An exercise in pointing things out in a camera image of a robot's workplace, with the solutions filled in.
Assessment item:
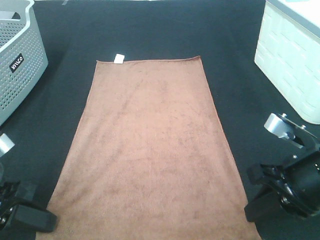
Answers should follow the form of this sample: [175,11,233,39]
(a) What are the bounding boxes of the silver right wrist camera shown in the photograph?
[264,113,320,150]

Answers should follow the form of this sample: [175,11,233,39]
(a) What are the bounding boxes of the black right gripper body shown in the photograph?
[271,147,320,219]

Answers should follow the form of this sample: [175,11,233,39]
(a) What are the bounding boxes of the brown towel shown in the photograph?
[36,56,260,240]

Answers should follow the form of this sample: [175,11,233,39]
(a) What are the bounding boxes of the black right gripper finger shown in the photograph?
[244,186,282,223]
[246,163,284,187]

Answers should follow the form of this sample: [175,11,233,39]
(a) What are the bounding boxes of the grey perforated plastic basket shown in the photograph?
[0,0,48,124]

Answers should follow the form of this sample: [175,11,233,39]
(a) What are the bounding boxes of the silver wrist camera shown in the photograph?
[0,133,15,157]
[264,113,320,150]

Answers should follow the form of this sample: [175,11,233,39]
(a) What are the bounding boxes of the white plastic storage box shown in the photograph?
[254,0,320,125]

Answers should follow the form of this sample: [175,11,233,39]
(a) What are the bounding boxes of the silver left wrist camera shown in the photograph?
[0,133,15,157]

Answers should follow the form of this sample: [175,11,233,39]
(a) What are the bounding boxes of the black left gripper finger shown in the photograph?
[6,204,57,232]
[14,181,37,202]

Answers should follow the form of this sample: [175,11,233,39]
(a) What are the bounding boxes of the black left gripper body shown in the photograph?
[0,163,20,229]

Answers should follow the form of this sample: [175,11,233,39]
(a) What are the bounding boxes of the black table mat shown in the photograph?
[0,0,320,240]

